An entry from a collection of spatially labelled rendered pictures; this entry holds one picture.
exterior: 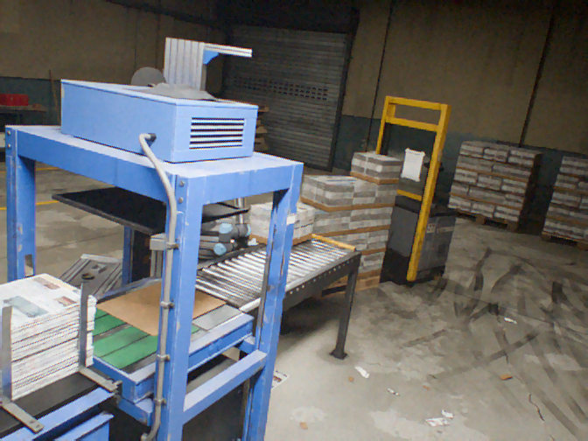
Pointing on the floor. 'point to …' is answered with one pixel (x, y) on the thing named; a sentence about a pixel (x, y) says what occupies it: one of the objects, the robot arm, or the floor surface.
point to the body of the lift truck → (437, 253)
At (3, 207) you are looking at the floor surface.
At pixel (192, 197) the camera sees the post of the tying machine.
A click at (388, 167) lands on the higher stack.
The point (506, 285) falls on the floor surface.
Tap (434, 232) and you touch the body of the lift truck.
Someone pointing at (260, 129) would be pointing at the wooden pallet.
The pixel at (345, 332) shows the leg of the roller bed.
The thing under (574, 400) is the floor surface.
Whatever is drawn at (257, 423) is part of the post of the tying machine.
